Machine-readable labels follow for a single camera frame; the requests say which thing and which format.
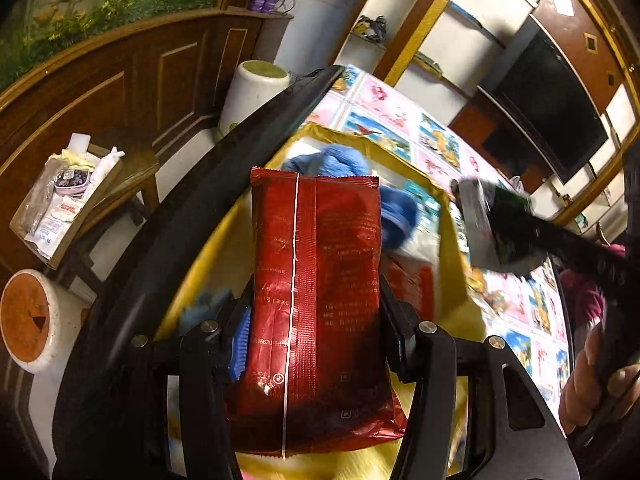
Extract white red-print sachet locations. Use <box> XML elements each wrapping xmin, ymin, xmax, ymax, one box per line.
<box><xmin>42</xmin><ymin>195</ymin><xmax>83</xmax><ymax>226</ymax></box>

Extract red tissue pack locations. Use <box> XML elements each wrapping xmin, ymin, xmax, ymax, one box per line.
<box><xmin>222</xmin><ymin>167</ymin><xmax>408</xmax><ymax>461</ymax></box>

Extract person's right hand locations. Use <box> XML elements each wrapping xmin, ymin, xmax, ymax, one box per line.
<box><xmin>557</xmin><ymin>322</ymin><xmax>640</xmax><ymax>436</ymax></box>

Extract white bucket orange lid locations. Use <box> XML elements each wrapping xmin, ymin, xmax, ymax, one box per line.
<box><xmin>0</xmin><ymin>269</ymin><xmax>83</xmax><ymax>373</ymax></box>

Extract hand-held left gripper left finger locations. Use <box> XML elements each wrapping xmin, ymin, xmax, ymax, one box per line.
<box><xmin>52</xmin><ymin>302</ymin><xmax>256</xmax><ymax>480</ymax></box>

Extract black television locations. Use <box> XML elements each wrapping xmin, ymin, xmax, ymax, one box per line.
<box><xmin>487</xmin><ymin>15</ymin><xmax>611</xmax><ymax>186</ymax></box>

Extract silver printed packet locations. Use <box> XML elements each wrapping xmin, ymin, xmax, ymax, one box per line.
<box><xmin>452</xmin><ymin>177</ymin><xmax>546</xmax><ymax>276</ymax></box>

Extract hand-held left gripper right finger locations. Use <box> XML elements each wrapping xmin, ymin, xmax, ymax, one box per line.
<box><xmin>377</xmin><ymin>275</ymin><xmax>578</xmax><ymax>480</ymax></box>

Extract printed fruit tablecloth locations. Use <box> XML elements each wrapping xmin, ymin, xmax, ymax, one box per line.
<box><xmin>300</xmin><ymin>65</ymin><xmax>576</xmax><ymax>411</ymax></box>

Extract blueberry print tub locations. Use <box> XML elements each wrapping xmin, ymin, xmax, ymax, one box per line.
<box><xmin>54</xmin><ymin>167</ymin><xmax>93</xmax><ymax>198</ymax></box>

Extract dark crumpled bundle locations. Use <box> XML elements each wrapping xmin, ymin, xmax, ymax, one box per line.
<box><xmin>352</xmin><ymin>14</ymin><xmax>388</xmax><ymax>43</ymax></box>

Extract gold cardboard box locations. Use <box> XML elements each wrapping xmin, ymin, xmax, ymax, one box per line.
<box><xmin>155</xmin><ymin>122</ymin><xmax>483</xmax><ymax>480</ymax></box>

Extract wooden stool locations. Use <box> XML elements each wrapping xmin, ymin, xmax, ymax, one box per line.
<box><xmin>65</xmin><ymin>142</ymin><xmax>161</xmax><ymax>306</ymax></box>

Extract white tube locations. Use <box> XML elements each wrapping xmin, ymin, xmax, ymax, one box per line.
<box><xmin>87</xmin><ymin>147</ymin><xmax>126</xmax><ymax>201</ymax></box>

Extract small blue cloth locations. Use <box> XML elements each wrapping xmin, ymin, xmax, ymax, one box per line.
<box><xmin>180</xmin><ymin>287</ymin><xmax>236</xmax><ymax>331</ymax></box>

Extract blue towel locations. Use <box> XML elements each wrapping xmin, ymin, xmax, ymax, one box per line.
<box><xmin>282</xmin><ymin>145</ymin><xmax>421</xmax><ymax>251</ymax></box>

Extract white plastic bottle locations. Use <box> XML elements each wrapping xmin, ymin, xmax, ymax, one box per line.
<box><xmin>67</xmin><ymin>132</ymin><xmax>93</xmax><ymax>156</ymax></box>

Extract white cylindrical bucket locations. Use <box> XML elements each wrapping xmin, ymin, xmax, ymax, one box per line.
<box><xmin>217</xmin><ymin>60</ymin><xmax>293</xmax><ymax>143</ymax></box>

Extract flower wall painting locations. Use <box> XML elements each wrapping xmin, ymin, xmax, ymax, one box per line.
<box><xmin>0</xmin><ymin>0</ymin><xmax>221</xmax><ymax>91</ymax></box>

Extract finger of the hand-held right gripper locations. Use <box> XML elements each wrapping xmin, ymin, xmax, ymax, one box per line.
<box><xmin>492</xmin><ymin>205</ymin><xmax>601</xmax><ymax>281</ymax></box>

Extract small red packet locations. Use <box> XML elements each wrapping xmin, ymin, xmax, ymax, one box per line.
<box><xmin>387</xmin><ymin>255</ymin><xmax>436</xmax><ymax>326</ymax></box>

